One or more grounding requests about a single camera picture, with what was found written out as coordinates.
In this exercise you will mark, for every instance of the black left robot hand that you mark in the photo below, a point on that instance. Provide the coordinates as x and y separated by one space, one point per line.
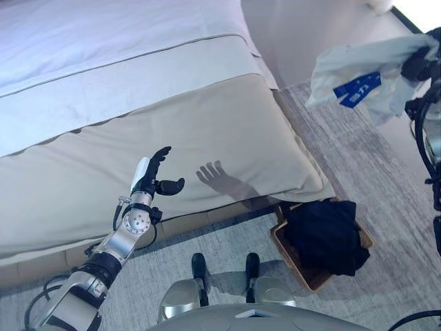
148 176

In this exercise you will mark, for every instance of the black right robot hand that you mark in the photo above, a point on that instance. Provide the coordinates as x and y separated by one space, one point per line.
422 63

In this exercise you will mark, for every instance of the white garment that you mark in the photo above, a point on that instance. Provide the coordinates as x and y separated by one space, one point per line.
355 58

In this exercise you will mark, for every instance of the black garment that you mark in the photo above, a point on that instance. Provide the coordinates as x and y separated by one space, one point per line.
324 234

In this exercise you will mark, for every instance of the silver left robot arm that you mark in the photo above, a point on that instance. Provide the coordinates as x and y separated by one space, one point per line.
117 241

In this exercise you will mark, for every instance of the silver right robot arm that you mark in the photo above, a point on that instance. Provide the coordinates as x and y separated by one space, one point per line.
435 131

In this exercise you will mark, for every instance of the brown wicker basket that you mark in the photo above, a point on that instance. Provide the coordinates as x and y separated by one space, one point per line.
310 279

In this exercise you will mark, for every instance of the black curtain floor track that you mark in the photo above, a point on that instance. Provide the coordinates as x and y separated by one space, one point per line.
406 17

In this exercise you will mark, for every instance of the silver left robot leg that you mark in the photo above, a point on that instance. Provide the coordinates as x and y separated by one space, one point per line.
182 296

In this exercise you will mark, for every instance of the silver robot leg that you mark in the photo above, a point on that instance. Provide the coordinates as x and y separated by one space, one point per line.
272 289
182 296

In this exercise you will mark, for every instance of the grey area rug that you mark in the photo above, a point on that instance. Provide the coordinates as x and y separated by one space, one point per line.
379 189

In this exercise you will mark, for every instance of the white duvet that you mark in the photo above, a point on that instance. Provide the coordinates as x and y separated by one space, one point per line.
103 45

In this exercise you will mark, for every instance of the silver right robot leg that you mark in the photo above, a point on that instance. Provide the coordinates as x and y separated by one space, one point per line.
272 289

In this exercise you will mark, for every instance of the beige upholstered bed frame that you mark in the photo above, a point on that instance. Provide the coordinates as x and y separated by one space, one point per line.
34 262

